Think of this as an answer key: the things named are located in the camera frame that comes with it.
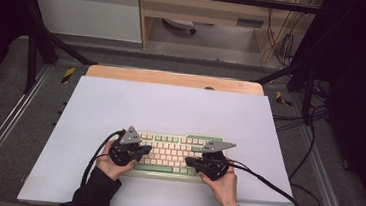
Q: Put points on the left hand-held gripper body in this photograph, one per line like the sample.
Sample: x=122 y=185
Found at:
x=123 y=153

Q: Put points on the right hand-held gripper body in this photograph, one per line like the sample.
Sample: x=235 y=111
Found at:
x=215 y=166

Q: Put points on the cream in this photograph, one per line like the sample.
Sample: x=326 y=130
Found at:
x=170 y=152

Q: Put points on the person's left hand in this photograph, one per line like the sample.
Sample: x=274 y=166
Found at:
x=111 y=168

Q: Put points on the person's right hand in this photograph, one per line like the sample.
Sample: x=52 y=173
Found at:
x=225 y=190

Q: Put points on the white board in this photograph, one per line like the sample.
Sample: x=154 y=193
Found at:
x=170 y=112

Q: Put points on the wooden table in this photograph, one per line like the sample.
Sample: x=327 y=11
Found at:
x=159 y=77

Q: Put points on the yellow and black floor tape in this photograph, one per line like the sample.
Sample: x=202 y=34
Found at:
x=68 y=75
x=282 y=99

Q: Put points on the office chair base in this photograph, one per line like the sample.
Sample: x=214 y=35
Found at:
x=181 y=24

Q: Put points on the white cabinet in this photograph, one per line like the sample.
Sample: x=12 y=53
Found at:
x=85 y=10

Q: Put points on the light wooden desk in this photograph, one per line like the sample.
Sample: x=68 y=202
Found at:
x=195 y=10

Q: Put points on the aluminium floor rail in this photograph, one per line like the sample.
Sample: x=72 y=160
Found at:
x=325 y=175
x=4 y=127

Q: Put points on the black metal frame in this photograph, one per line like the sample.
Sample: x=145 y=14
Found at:
x=35 y=43

